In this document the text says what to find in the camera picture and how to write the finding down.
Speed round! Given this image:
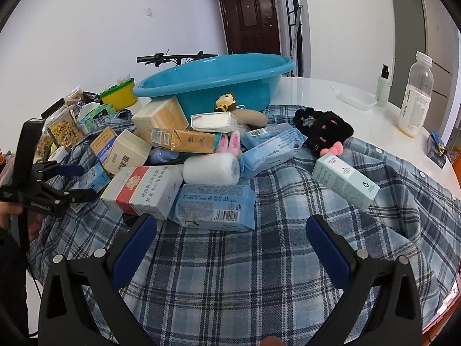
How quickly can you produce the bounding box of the dark brown door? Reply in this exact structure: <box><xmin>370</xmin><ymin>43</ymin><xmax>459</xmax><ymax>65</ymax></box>
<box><xmin>216</xmin><ymin>0</ymin><xmax>281</xmax><ymax>56</ymax></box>

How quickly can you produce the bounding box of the small dark blue box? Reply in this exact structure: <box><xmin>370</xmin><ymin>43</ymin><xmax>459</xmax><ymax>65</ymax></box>
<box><xmin>427</xmin><ymin>131</ymin><xmax>449</xmax><ymax>168</ymax></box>

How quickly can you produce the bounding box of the clear jar of nuts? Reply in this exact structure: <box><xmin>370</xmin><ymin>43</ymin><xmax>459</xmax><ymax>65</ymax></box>
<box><xmin>45</xmin><ymin>106</ymin><xmax>85</xmax><ymax>152</ymax></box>

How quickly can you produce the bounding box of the brown-haired plush doll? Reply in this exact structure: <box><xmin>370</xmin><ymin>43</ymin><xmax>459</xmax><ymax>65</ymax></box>
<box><xmin>214</xmin><ymin>92</ymin><xmax>269</xmax><ymax>127</ymax></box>

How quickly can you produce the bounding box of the black scrunchie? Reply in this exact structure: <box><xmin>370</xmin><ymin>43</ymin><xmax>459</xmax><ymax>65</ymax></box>
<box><xmin>293</xmin><ymin>108</ymin><xmax>319</xmax><ymax>131</ymax></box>

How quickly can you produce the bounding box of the yellow tub with green lid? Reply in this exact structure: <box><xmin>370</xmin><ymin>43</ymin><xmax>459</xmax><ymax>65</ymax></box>
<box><xmin>99</xmin><ymin>78</ymin><xmax>139</xmax><ymax>112</ymax></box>

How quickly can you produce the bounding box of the light blue wet wipes packet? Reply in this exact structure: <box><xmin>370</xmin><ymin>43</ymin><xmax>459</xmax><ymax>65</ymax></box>
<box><xmin>239</xmin><ymin>139</ymin><xmax>307</xmax><ymax>181</ymax></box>
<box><xmin>169</xmin><ymin>184</ymin><xmax>257</xmax><ymax>232</ymax></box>
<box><xmin>242</xmin><ymin>123</ymin><xmax>308</xmax><ymax>149</ymax></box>

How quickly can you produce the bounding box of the green snack packet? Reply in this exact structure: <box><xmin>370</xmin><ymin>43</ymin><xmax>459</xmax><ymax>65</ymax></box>
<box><xmin>77</xmin><ymin>103</ymin><xmax>116</xmax><ymax>123</ymax></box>

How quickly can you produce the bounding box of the blue plaid shirt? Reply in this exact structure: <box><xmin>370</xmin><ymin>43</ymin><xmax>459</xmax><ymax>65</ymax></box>
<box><xmin>27</xmin><ymin>105</ymin><xmax>461</xmax><ymax>346</ymax></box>

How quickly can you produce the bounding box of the black bicycle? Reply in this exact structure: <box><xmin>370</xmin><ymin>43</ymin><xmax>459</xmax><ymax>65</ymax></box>
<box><xmin>137</xmin><ymin>51</ymin><xmax>218</xmax><ymax>68</ymax></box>

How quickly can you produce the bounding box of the person's left hand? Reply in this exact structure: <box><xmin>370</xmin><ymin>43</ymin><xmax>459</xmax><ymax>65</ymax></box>
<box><xmin>0</xmin><ymin>202</ymin><xmax>42</xmax><ymax>243</ymax></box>

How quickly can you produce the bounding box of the white cotton roll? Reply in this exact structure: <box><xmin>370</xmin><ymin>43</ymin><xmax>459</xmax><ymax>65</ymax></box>
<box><xmin>183</xmin><ymin>152</ymin><xmax>241</xmax><ymax>185</ymax></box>

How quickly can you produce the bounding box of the pale green pump bottle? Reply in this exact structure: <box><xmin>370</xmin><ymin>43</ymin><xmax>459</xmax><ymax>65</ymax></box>
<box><xmin>375</xmin><ymin>64</ymin><xmax>392</xmax><ymax>108</ymax></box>

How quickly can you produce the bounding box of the clear bottle with yellow drink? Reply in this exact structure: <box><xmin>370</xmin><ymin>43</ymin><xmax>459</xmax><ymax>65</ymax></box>
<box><xmin>398</xmin><ymin>51</ymin><xmax>434</xmax><ymax>138</ymax></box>

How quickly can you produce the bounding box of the red and white box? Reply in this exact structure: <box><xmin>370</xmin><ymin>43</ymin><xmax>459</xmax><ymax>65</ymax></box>
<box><xmin>100</xmin><ymin>166</ymin><xmax>184</xmax><ymax>220</ymax></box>

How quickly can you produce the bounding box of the clear plastic tray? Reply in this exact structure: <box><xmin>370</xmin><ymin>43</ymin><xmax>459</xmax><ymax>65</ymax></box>
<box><xmin>337</xmin><ymin>90</ymin><xmax>377</xmax><ymax>110</ymax></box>

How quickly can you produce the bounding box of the pink bow clip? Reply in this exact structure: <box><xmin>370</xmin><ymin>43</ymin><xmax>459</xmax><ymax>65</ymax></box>
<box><xmin>319</xmin><ymin>142</ymin><xmax>343</xmax><ymax>158</ymax></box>

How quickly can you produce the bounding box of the blue plastic basin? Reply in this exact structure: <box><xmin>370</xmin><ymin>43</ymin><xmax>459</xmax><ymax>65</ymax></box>
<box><xmin>133</xmin><ymin>53</ymin><xmax>296</xmax><ymax>118</ymax></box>

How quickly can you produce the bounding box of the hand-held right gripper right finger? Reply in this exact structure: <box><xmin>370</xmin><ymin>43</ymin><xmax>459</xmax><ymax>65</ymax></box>
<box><xmin>305</xmin><ymin>214</ymin><xmax>424</xmax><ymax>346</ymax></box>

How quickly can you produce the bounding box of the small blue bottle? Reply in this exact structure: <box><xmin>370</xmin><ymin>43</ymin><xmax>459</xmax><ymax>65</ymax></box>
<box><xmin>148</xmin><ymin>148</ymin><xmax>181</xmax><ymax>164</ymax></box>

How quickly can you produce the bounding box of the pink bunny hair clip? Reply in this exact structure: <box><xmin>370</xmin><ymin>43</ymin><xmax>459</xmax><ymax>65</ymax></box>
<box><xmin>215</xmin><ymin>131</ymin><xmax>242</xmax><ymax>157</ymax></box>

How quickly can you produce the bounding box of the mint green box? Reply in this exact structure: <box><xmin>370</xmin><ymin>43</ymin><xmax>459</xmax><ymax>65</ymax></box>
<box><xmin>311</xmin><ymin>153</ymin><xmax>381</xmax><ymax>213</ymax></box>

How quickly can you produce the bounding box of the blue and gold cigarette carton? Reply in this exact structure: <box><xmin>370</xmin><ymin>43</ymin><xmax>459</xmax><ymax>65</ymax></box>
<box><xmin>89</xmin><ymin>127</ymin><xmax>119</xmax><ymax>166</ymax></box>
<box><xmin>149</xmin><ymin>128</ymin><xmax>224</xmax><ymax>155</ymax></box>

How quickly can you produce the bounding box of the light blue small box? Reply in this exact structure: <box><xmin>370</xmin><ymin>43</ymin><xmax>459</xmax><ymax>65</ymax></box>
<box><xmin>72</xmin><ymin>162</ymin><xmax>112</xmax><ymax>213</ymax></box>

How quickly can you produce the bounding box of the cream cardboard box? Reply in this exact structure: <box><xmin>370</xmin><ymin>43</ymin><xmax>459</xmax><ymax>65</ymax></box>
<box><xmin>103</xmin><ymin>130</ymin><xmax>152</xmax><ymax>175</ymax></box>

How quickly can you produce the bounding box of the clear snack bag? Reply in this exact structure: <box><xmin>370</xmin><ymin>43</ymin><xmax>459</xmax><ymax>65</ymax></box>
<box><xmin>65</xmin><ymin>86</ymin><xmax>85</xmax><ymax>110</ymax></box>

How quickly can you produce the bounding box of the black framed glass partition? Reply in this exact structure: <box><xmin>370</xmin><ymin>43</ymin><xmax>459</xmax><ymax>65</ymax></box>
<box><xmin>279</xmin><ymin>0</ymin><xmax>305</xmax><ymax>78</ymax></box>

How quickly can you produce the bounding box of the white tissue packet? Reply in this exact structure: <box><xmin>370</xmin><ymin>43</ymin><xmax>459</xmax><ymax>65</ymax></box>
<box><xmin>190</xmin><ymin>111</ymin><xmax>239</xmax><ymax>133</ymax></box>

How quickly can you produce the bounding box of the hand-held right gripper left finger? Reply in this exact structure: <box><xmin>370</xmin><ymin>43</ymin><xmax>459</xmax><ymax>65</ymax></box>
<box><xmin>38</xmin><ymin>213</ymin><xmax>159</xmax><ymax>346</ymax></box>

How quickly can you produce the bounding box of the beige cardboard box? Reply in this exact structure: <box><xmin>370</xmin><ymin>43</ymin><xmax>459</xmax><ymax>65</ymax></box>
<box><xmin>131</xmin><ymin>96</ymin><xmax>190</xmax><ymax>141</ymax></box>

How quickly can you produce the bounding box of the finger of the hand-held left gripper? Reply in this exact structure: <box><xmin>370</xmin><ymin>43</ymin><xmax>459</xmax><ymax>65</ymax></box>
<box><xmin>38</xmin><ymin>185</ymin><xmax>98</xmax><ymax>217</ymax></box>
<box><xmin>33</xmin><ymin>161</ymin><xmax>86</xmax><ymax>181</ymax></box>

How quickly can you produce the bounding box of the black plush cat paw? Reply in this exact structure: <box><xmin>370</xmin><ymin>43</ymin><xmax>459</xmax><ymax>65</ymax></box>
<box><xmin>306</xmin><ymin>110</ymin><xmax>355</xmax><ymax>157</ymax></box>

